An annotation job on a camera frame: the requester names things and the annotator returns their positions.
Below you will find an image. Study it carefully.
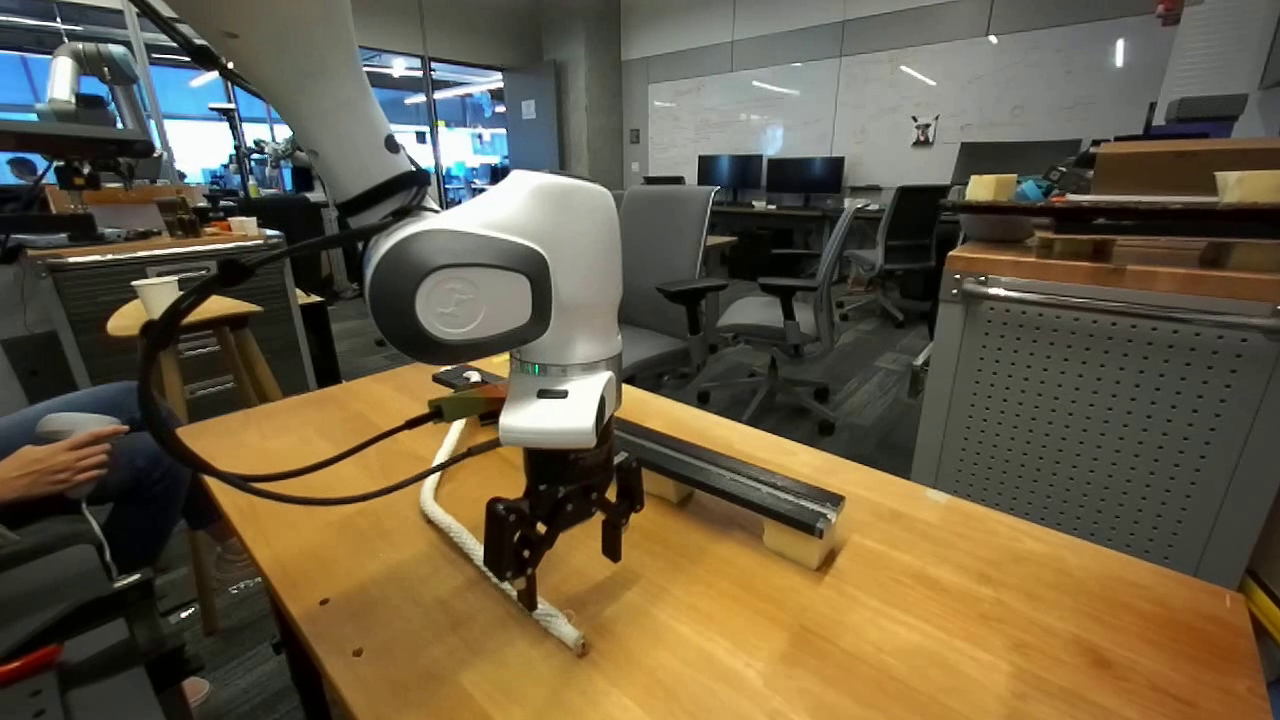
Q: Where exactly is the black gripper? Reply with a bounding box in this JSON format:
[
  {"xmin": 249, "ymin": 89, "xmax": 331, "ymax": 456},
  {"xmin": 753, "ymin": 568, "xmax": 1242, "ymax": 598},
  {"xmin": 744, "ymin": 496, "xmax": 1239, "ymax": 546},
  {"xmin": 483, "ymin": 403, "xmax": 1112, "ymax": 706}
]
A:
[{"xmin": 477, "ymin": 441, "xmax": 646, "ymax": 618}]

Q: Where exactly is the white handheld controller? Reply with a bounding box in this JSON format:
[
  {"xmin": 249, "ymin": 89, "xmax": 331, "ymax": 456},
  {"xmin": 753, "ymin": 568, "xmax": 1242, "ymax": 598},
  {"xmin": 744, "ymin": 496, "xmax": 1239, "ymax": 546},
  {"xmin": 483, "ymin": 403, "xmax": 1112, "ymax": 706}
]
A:
[{"xmin": 30, "ymin": 403, "xmax": 132, "ymax": 454}]

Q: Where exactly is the person's hand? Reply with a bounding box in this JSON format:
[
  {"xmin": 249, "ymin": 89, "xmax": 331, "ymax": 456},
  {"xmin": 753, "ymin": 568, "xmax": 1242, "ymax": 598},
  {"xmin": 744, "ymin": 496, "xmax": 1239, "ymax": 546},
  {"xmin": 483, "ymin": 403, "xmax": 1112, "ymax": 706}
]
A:
[{"xmin": 0, "ymin": 419, "xmax": 132, "ymax": 508}]

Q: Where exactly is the grey office chair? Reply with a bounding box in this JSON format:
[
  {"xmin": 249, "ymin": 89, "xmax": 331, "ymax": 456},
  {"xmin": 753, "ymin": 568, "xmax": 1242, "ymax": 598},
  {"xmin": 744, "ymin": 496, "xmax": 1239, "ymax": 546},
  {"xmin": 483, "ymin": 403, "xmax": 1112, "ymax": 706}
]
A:
[
  {"xmin": 717, "ymin": 198, "xmax": 872, "ymax": 431},
  {"xmin": 605, "ymin": 179, "xmax": 734, "ymax": 391}
]

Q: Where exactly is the black computer monitor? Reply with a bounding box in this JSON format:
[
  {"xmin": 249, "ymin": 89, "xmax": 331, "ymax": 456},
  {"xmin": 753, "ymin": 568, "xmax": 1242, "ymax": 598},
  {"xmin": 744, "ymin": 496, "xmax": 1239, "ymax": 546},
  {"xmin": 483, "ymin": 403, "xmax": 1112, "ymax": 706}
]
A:
[
  {"xmin": 765, "ymin": 152, "xmax": 848, "ymax": 207},
  {"xmin": 692, "ymin": 152, "xmax": 766, "ymax": 207}
]

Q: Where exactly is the round wooden stool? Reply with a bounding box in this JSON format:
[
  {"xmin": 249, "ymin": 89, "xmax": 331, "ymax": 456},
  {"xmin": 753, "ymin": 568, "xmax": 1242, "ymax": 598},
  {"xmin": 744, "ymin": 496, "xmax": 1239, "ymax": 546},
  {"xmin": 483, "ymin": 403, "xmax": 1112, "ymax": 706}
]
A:
[{"xmin": 98, "ymin": 290, "xmax": 292, "ymax": 431}]

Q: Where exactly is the person's leg in jeans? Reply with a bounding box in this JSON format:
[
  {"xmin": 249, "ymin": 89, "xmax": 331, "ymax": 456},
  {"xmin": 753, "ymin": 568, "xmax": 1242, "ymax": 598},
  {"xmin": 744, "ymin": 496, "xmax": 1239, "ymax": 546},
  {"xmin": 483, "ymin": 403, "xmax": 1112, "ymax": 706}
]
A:
[{"xmin": 0, "ymin": 378, "xmax": 199, "ymax": 580}]

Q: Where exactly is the black office chair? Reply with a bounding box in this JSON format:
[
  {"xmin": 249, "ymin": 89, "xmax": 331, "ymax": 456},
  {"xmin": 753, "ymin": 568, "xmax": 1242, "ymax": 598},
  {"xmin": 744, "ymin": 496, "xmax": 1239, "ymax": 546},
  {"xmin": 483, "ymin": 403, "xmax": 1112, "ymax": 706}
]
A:
[{"xmin": 853, "ymin": 179, "xmax": 954, "ymax": 336}]

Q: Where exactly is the white paper cup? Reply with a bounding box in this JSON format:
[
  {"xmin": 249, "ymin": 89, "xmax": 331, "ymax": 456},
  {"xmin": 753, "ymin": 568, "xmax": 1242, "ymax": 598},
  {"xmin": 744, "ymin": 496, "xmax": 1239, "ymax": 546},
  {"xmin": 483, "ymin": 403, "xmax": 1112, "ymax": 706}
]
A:
[{"xmin": 126, "ymin": 273, "xmax": 189, "ymax": 323}]

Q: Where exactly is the grey perforated metal cabinet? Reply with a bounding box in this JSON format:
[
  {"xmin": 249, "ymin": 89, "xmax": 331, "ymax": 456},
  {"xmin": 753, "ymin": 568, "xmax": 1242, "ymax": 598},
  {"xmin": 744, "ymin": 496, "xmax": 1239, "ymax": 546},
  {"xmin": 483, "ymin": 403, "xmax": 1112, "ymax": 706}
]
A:
[{"xmin": 910, "ymin": 237, "xmax": 1280, "ymax": 594}]

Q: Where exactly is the yellow foam block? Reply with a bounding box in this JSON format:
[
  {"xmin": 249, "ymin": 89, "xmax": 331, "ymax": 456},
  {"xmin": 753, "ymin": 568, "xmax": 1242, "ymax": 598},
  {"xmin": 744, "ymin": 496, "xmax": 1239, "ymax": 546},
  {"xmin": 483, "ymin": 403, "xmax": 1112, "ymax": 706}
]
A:
[
  {"xmin": 1212, "ymin": 168, "xmax": 1280, "ymax": 207},
  {"xmin": 958, "ymin": 168, "xmax": 1024, "ymax": 207}
]

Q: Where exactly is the dark drawer cabinet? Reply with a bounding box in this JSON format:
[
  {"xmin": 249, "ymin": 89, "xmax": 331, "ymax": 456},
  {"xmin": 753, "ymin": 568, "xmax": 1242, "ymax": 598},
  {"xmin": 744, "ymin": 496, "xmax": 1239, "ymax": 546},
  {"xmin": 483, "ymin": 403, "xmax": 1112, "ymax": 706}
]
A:
[{"xmin": 18, "ymin": 229, "xmax": 321, "ymax": 425}]

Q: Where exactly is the red chair part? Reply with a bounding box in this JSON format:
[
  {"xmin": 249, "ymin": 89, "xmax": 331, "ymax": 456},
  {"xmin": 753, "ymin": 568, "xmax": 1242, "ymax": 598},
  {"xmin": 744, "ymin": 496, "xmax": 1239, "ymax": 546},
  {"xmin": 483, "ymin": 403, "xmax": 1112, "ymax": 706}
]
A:
[{"xmin": 0, "ymin": 642, "xmax": 69, "ymax": 692}]

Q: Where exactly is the black tray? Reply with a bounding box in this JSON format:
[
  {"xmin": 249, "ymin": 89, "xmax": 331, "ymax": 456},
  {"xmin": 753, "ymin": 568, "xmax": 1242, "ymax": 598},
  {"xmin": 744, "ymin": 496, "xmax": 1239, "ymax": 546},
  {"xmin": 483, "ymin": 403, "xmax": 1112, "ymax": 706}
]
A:
[{"xmin": 937, "ymin": 194, "xmax": 1280, "ymax": 244}]

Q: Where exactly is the white lamp head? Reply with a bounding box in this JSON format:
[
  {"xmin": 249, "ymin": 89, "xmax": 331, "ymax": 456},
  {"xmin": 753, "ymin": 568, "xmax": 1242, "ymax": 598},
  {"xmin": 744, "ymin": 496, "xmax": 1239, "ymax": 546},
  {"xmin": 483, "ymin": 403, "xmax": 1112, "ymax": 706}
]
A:
[{"xmin": 35, "ymin": 36, "xmax": 87, "ymax": 122}]

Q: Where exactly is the yellow bar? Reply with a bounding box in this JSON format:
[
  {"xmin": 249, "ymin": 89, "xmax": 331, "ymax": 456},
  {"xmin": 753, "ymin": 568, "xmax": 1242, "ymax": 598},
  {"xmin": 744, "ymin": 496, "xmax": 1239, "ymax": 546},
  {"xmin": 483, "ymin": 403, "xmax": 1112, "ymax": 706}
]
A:
[{"xmin": 1239, "ymin": 573, "xmax": 1280, "ymax": 650}]

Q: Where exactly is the brown cardboard box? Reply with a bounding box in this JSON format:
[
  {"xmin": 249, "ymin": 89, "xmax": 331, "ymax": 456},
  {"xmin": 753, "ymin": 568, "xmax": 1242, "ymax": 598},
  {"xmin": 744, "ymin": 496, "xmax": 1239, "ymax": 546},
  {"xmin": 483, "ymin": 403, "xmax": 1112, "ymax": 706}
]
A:
[{"xmin": 1088, "ymin": 135, "xmax": 1280, "ymax": 200}]

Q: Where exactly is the light rail support block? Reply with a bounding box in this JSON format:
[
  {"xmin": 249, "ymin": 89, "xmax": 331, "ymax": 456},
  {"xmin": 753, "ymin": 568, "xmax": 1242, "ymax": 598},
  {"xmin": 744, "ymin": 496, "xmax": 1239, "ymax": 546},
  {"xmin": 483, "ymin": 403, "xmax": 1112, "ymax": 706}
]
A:
[
  {"xmin": 760, "ymin": 513, "xmax": 848, "ymax": 576},
  {"xmin": 638, "ymin": 467, "xmax": 701, "ymax": 508}
]

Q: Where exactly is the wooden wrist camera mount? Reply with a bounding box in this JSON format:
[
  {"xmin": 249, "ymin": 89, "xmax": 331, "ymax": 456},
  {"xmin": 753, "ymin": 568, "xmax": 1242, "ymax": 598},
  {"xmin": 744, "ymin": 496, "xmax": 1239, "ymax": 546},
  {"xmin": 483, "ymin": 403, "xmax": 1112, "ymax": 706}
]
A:
[{"xmin": 424, "ymin": 360, "xmax": 516, "ymax": 419}]

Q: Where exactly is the long black grooved rail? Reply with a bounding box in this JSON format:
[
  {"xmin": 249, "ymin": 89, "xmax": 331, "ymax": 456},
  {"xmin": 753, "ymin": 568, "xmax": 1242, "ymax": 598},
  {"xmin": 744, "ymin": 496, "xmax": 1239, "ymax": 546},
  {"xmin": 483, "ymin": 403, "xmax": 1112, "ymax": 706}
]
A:
[{"xmin": 433, "ymin": 365, "xmax": 853, "ymax": 546}]

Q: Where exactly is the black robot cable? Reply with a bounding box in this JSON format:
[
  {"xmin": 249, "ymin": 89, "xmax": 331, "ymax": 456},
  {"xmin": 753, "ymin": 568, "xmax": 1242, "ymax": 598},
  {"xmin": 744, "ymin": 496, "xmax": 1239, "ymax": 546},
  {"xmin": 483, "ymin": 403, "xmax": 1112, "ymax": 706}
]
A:
[{"xmin": 132, "ymin": 218, "xmax": 516, "ymax": 513}]

